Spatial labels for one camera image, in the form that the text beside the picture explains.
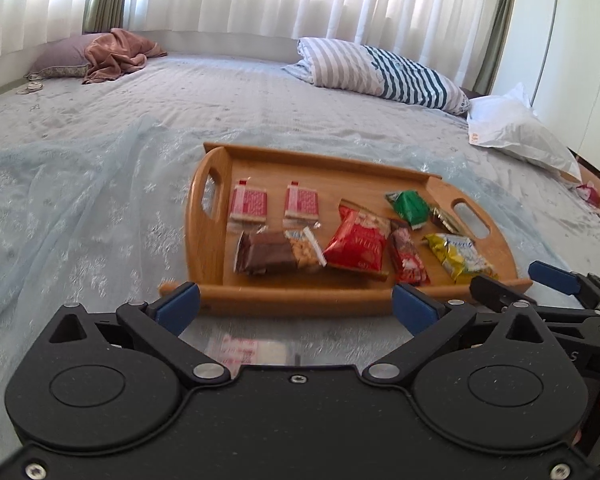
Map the yellow snack packet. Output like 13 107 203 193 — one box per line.
422 232 497 285

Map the small red snack packet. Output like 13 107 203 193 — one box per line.
388 226 429 287

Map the clear peanut snack packet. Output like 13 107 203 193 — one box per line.
284 226 327 274

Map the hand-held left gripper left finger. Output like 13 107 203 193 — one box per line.
45 281 232 387

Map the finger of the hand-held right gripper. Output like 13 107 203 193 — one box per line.
528 260 600 307
469 276 597 324

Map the purple pillow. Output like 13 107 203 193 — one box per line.
24 33 112 81

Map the dark gold snack packet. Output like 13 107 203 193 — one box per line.
429 205 462 237

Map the white plastic bag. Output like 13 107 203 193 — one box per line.
466 82 584 184

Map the pink and white snack packet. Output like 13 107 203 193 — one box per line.
229 177 269 224
204 336 302 367
283 180 322 224

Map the wooden tray with handles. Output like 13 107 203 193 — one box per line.
158 142 535 319

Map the bed with grey sheet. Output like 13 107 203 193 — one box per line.
0 35 600 376

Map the brown chocolate bar packet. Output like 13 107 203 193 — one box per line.
234 230 299 276

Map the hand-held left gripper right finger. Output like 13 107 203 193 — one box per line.
361 282 551 387

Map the green snack packet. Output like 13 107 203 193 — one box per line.
385 189 432 229

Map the small pink object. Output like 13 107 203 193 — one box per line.
576 181 600 207

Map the large red snack packet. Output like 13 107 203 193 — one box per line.
323 199 392 279

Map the white sheer curtain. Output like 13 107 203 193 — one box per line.
0 0 101 61
129 0 512 86

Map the blue striped pillow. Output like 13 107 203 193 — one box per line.
281 36 472 114

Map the pink crumpled blanket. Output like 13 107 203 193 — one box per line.
82 28 168 85

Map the light blue lace cloth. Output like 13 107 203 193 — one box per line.
0 117 600 376

